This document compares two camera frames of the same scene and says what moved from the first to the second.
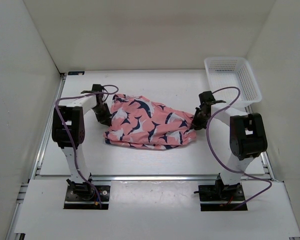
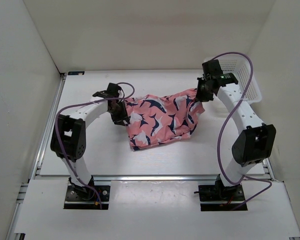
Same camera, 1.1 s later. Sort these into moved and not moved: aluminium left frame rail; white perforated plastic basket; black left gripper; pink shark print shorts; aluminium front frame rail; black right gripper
Moved: black left gripper; black right gripper; pink shark print shorts
Not moved: aluminium left frame rail; white perforated plastic basket; aluminium front frame rail
